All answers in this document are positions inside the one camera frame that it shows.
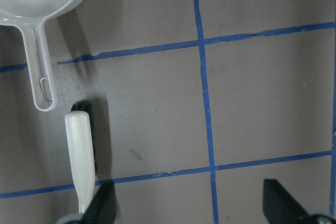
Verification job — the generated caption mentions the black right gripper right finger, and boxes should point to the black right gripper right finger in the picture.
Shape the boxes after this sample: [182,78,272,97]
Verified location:
[263,179,310,224]

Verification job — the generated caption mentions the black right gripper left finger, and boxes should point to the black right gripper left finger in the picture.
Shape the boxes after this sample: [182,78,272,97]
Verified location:
[82,182,116,224]

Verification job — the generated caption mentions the cream hand brush black bristles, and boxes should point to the cream hand brush black bristles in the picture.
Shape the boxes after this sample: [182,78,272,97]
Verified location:
[64,100,97,214]

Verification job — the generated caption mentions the beige plastic dustpan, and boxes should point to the beige plastic dustpan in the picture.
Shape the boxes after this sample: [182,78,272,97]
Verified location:
[1,0,83,112]

